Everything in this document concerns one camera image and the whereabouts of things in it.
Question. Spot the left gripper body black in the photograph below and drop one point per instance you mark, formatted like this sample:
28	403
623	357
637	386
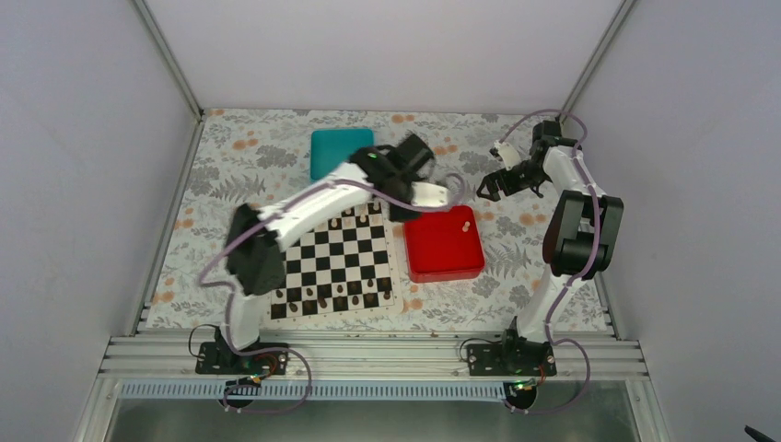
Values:
395	214

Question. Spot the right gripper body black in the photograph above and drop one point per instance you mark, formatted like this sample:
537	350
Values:
533	176

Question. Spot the red plastic tray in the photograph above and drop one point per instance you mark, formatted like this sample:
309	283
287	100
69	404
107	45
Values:
439	251

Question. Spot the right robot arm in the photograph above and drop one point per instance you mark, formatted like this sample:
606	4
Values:
579	241

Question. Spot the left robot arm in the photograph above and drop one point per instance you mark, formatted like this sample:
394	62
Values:
257	240

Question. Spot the teal plastic box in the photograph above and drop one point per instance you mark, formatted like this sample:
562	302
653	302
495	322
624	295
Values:
331	147

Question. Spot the black white chessboard mat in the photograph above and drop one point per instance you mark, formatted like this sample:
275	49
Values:
333	254

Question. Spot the floral patterned tablecloth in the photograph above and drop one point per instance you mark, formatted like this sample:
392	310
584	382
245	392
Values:
259	157

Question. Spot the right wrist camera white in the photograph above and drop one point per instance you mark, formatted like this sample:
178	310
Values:
507	154

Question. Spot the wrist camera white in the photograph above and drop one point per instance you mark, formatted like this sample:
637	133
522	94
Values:
507	154
429	195

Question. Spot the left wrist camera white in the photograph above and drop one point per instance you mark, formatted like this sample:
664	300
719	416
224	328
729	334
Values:
429	195

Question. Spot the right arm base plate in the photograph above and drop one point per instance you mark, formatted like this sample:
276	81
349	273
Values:
527	359

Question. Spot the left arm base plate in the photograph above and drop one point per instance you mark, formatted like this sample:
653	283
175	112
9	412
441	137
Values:
215	358

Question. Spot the aluminium rail frame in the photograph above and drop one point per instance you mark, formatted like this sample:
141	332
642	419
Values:
342	356

